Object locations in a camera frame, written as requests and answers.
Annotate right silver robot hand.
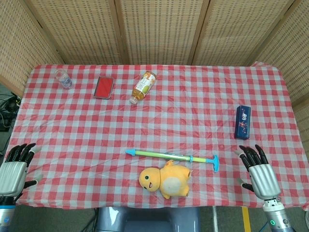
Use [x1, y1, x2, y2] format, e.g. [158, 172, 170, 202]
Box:
[233, 144, 282, 200]

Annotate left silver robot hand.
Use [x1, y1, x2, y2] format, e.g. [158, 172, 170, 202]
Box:
[0, 143, 44, 198]

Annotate green blue toy pump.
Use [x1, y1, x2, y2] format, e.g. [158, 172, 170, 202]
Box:
[125, 149, 220, 173]

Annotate dark blue printed box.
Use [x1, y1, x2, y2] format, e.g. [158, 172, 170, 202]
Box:
[234, 104, 253, 140]

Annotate yellow plush dinosaur toy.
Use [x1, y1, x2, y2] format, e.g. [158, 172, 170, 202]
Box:
[138, 159, 194, 200]

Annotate clear plastic water bottle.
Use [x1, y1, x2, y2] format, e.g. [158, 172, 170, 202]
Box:
[54, 69, 73, 89]

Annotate woven rattan screen panel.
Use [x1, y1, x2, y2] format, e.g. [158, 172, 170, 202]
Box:
[0, 0, 65, 97]
[190, 0, 300, 66]
[24, 0, 126, 65]
[113, 0, 211, 65]
[248, 0, 309, 155]

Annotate red white checkered tablecloth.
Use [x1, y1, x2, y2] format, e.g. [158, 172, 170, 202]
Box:
[0, 62, 309, 210]

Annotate grey robot torso base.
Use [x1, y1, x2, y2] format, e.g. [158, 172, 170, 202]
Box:
[96, 206, 201, 232]

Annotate red wallet case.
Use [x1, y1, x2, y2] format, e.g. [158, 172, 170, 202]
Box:
[93, 75, 115, 100]

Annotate tea bottle with orange label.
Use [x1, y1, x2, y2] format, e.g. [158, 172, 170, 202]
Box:
[129, 70, 157, 105]

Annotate black floor cable bundle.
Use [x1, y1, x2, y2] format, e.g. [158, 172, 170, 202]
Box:
[0, 91, 22, 132]

